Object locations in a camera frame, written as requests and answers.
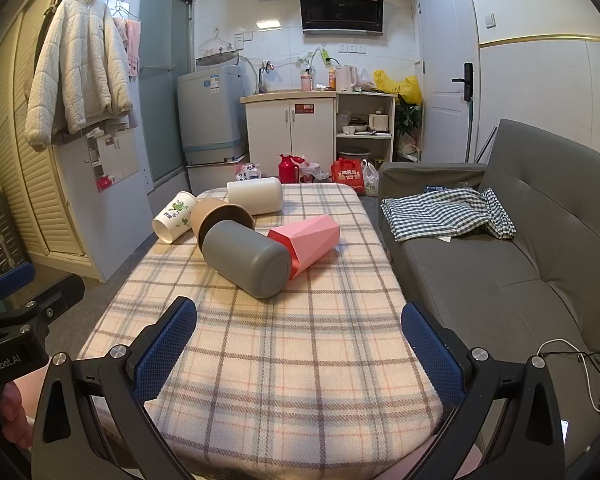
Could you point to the printed plastic bag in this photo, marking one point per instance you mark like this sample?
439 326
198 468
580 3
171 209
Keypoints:
312 172

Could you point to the plaid blanket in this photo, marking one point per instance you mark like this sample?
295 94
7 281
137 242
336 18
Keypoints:
290 345

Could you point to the person's left hand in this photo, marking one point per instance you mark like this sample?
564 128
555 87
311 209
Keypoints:
15 405

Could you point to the white plastic bag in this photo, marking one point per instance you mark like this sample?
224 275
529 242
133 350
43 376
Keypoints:
371 180

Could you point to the yellow plastic bag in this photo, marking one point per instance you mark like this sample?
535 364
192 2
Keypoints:
405 85

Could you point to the white paper cup green print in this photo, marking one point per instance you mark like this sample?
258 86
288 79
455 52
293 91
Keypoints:
175 215

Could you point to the orange bottle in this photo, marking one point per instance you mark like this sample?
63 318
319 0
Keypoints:
306 81

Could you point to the white sink cabinet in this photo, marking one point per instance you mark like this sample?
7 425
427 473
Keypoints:
290 130

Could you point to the black range hood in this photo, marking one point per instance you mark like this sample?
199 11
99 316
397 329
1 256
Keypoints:
341 2

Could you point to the pink faceted cup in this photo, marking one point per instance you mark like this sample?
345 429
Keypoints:
307 240

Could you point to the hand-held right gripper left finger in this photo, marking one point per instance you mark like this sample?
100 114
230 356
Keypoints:
164 351

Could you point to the louvered wardrobe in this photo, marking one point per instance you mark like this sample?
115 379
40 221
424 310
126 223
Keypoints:
35 185

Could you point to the open kitchen shelf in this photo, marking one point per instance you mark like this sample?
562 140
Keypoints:
390 120

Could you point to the frosted glass sliding door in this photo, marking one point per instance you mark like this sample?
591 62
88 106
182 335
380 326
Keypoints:
165 85

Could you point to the silver suitcase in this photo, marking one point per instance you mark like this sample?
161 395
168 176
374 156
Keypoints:
0 235

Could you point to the red shopping bag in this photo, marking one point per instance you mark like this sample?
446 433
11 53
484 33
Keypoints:
347 175

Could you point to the grey cup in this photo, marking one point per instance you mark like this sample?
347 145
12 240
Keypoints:
247 257

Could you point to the grey sofa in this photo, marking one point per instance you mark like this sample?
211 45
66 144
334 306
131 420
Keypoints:
530 280

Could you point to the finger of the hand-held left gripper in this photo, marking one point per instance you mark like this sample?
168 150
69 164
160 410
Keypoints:
55 296
12 275

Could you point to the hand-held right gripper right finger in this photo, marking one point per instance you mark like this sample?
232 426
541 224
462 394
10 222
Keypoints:
432 355

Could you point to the white plastic cup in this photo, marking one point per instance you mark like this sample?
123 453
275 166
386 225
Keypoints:
255 195

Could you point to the washing machine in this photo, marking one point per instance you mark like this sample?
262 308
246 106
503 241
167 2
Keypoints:
210 115

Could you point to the green checked cloth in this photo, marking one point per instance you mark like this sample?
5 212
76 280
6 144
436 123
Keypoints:
440 212

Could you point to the white door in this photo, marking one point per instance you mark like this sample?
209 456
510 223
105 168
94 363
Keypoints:
445 60

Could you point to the pink hanging cloth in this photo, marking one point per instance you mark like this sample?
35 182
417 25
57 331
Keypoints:
131 42

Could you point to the brown paper cup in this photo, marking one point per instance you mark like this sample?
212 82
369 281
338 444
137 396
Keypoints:
217 220

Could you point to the red thermos jug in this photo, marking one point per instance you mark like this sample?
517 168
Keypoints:
286 170

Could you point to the white electric kettle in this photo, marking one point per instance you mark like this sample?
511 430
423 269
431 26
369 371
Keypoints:
346 78

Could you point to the white fleece jacket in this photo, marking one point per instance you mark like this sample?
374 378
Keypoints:
77 65

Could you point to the green plant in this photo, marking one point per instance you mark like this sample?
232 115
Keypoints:
409 115

